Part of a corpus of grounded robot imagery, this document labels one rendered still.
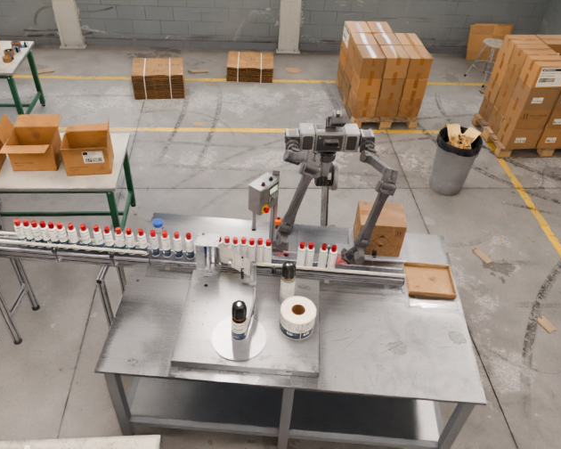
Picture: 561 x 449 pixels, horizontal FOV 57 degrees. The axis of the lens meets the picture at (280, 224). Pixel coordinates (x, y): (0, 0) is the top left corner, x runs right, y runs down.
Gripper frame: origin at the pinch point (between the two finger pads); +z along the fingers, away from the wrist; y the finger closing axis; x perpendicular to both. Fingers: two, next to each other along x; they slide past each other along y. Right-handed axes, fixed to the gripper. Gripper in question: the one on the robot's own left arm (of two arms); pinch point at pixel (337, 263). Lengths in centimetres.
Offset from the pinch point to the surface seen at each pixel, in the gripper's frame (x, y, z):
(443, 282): 61, 0, -36
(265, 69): -15, -429, 101
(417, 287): 48, 6, -25
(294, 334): -19, 57, 17
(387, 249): 28.7, -18.7, -20.0
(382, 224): 9.8, -20.1, -31.7
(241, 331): -45, 63, 31
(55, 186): -156, -75, 146
